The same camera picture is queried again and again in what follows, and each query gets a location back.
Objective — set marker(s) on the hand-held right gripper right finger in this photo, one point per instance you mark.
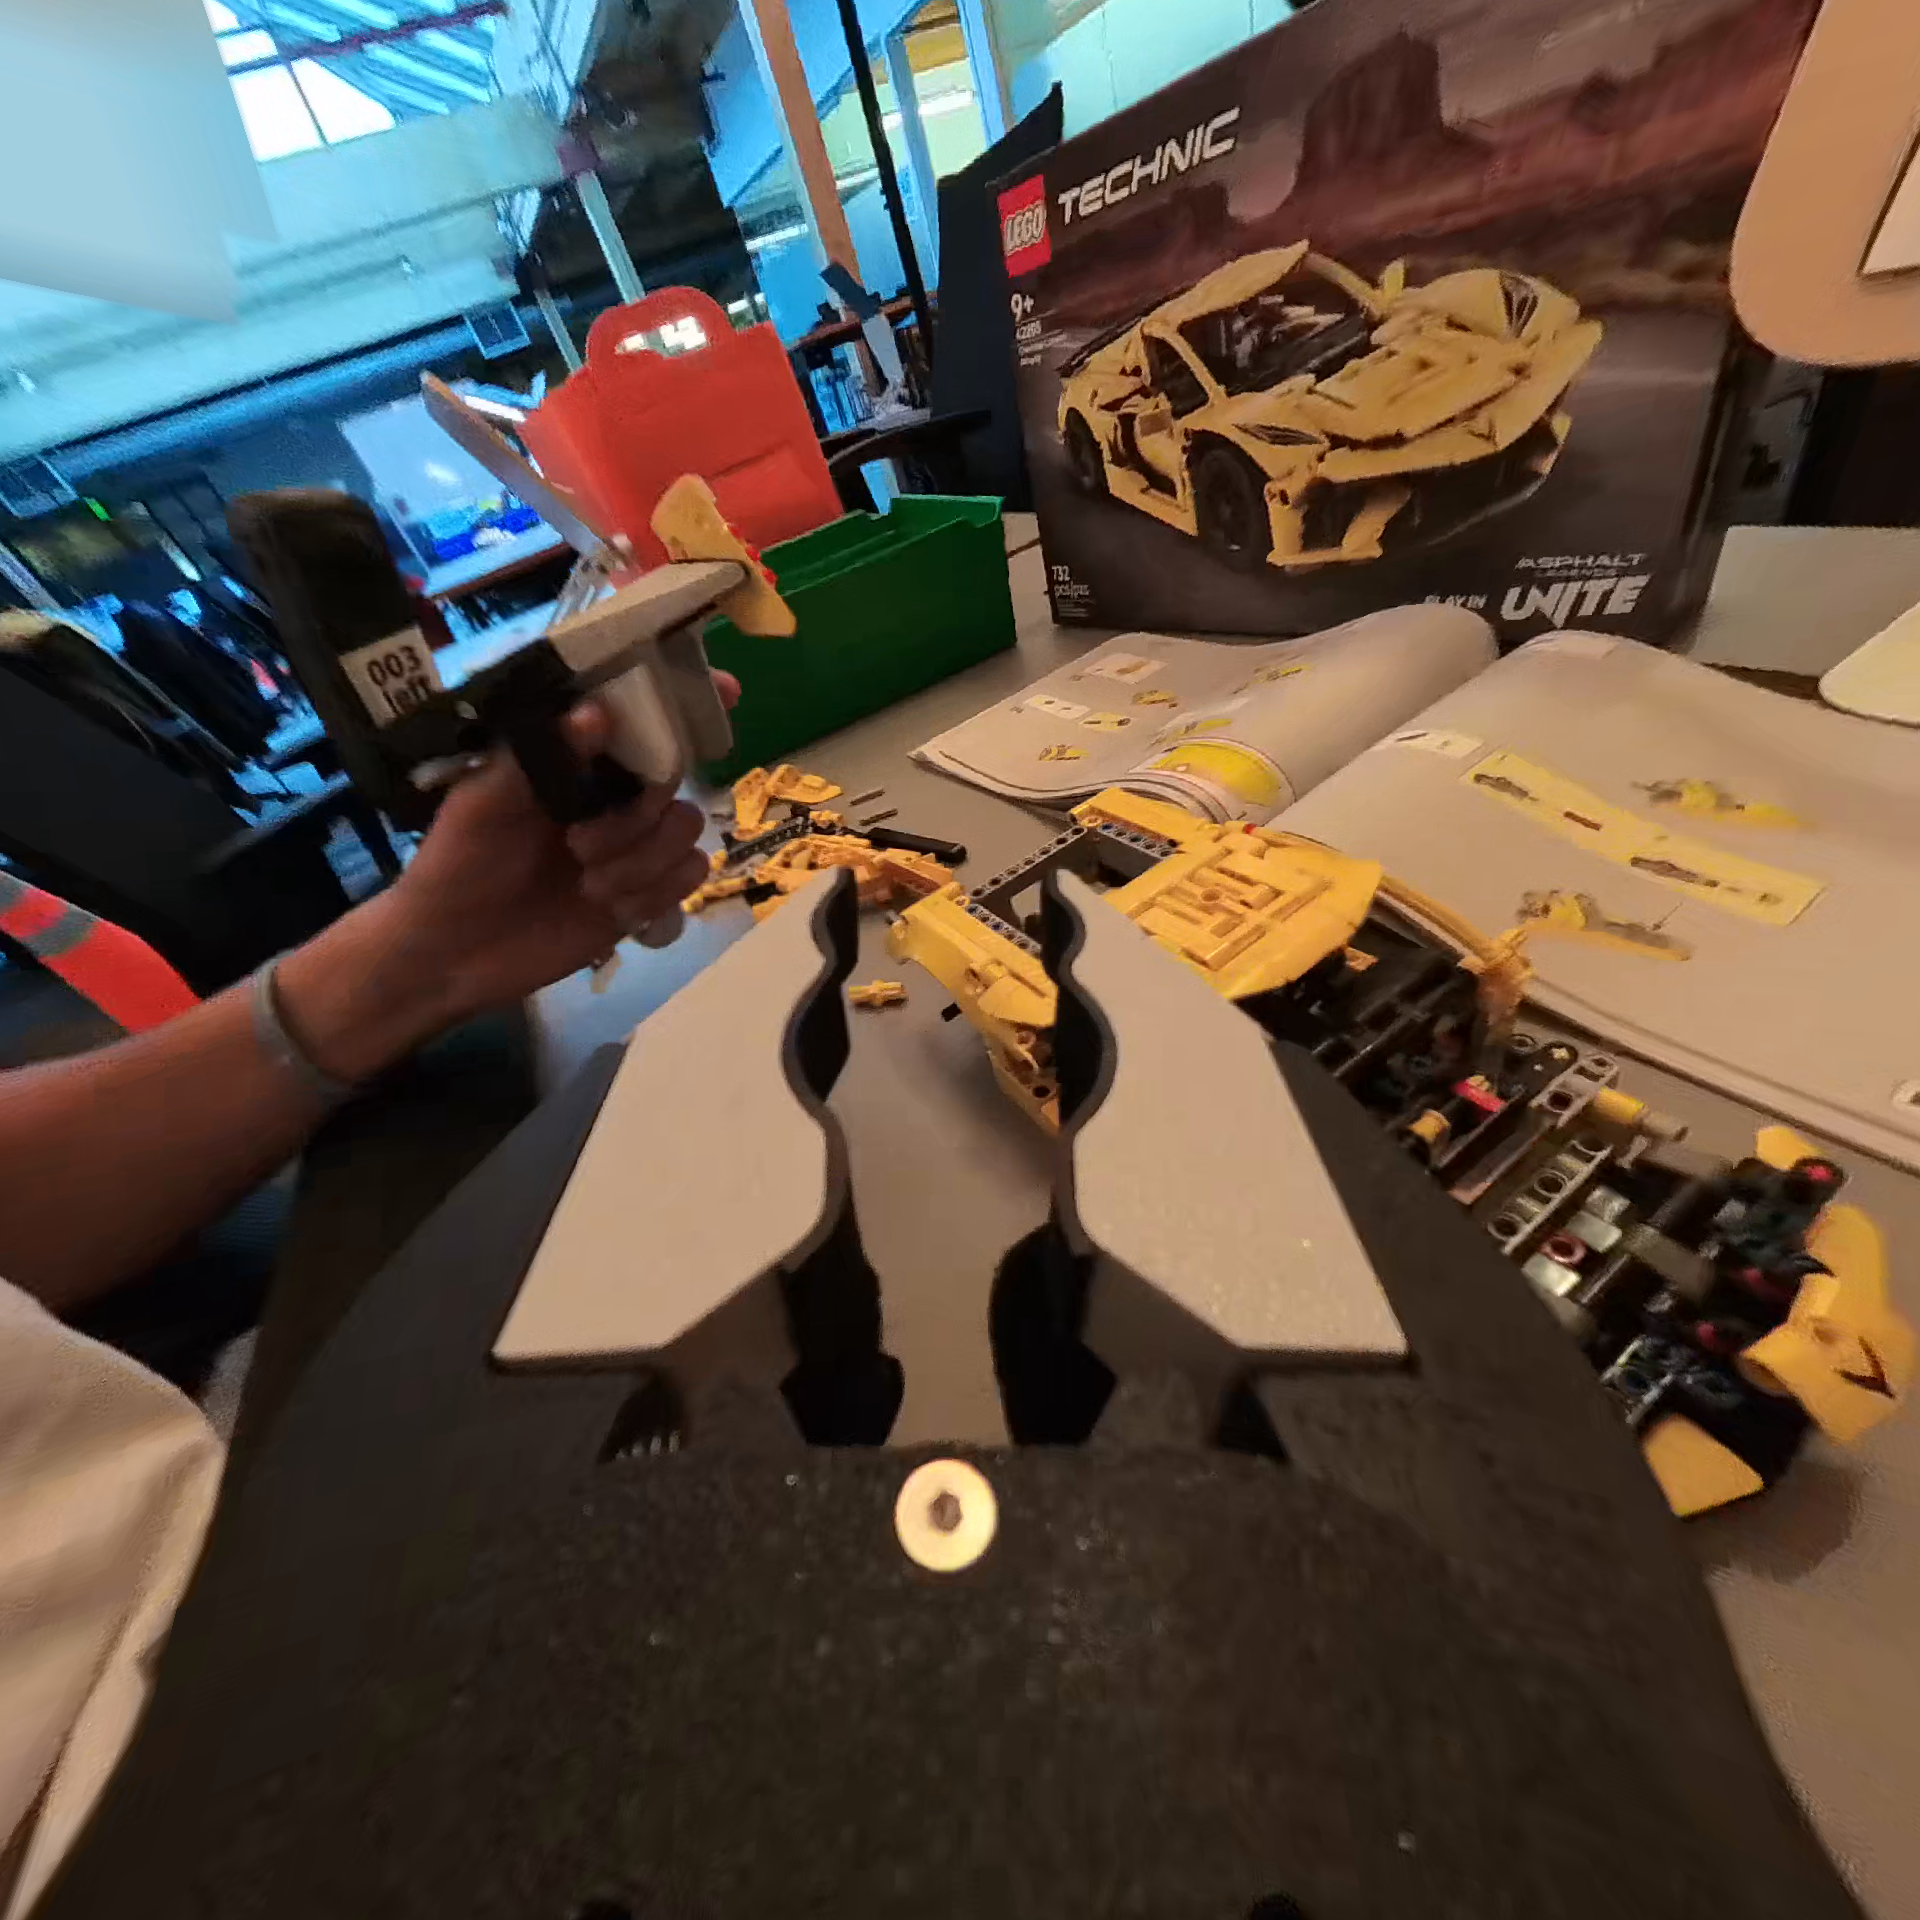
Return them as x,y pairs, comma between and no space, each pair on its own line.
1217,1199

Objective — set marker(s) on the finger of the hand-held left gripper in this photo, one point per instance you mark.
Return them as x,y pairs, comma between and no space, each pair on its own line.
643,614

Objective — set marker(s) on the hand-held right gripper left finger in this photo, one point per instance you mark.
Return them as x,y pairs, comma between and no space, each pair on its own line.
674,1199

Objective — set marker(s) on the yellow curved panel brick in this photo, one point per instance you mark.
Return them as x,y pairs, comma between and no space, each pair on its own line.
706,540

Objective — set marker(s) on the person's left forearm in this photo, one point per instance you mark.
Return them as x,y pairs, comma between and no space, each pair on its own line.
135,1142

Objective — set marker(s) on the grey desk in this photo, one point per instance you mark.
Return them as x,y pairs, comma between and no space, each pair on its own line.
1831,1650

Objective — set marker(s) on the person's left hand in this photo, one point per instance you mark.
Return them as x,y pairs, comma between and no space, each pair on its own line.
510,899

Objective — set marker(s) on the orange plastic bin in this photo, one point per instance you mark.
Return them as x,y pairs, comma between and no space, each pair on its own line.
706,419

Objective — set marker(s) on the green plastic bin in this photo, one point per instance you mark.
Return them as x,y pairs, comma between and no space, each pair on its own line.
868,632

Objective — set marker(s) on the pile of yellow bricks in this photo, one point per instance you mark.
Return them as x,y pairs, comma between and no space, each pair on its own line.
793,862

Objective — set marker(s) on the yellow brick toy car model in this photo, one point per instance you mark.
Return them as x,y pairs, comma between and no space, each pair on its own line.
1229,899

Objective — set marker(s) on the black office chair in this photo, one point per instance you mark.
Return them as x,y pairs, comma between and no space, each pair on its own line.
119,839

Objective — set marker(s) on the pale blue wristband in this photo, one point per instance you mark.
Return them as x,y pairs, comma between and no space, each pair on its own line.
290,1036

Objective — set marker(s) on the building instruction booklet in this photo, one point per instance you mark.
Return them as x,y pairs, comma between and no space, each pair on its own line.
1650,990

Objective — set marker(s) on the person's white shirt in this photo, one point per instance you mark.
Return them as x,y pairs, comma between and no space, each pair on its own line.
77,1574

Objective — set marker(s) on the black toy car box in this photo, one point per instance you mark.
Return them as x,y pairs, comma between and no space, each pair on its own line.
1425,195

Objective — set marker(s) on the wooden board with printed sheet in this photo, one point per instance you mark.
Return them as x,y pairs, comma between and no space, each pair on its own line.
1818,225

